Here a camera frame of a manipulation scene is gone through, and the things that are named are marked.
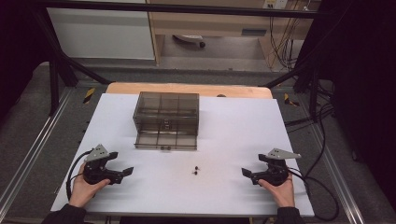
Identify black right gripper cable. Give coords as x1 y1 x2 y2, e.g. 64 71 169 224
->
288 167 340 223

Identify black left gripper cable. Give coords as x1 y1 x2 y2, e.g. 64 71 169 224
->
65 148 95 202

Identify white wall socket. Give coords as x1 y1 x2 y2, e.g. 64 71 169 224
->
262 0 290 10

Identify person's right hand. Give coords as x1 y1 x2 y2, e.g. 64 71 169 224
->
258 173 296 209

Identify black metal frame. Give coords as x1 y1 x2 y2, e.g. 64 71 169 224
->
30 0 332 123

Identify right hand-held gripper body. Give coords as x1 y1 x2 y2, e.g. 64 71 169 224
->
249 147 303 188

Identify smoky clear drawer cabinet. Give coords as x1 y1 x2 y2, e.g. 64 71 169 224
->
132 91 201 136

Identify yellow black striped tape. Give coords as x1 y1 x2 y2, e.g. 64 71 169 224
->
82 87 96 105
283 92 301 107

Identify bundle of hanging cables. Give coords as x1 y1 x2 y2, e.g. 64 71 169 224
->
268 14 305 72

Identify black floor cables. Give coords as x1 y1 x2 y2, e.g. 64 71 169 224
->
284 83 336 179

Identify black curtain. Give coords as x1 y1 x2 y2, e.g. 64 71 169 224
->
0 0 49 117
310 0 396 204

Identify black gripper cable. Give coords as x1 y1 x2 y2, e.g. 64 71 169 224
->
65 148 95 202
288 167 340 223

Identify aluminium rail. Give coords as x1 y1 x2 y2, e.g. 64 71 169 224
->
306 120 366 224
0 88 75 213

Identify office chair base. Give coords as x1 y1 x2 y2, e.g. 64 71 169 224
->
171 34 206 49

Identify white board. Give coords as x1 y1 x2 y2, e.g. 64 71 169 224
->
49 92 316 218

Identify person's left hand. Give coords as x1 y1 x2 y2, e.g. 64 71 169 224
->
68 162 111 209

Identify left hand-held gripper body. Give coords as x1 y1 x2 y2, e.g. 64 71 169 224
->
82 143 124 186

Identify wooden table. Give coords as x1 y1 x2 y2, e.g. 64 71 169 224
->
105 81 275 100

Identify white cabinet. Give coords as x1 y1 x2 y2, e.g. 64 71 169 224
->
46 6 156 61

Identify light wooden desk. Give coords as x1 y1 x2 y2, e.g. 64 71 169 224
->
145 0 322 67

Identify smoky clear compartment drawer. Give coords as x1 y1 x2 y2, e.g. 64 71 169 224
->
134 130 198 152

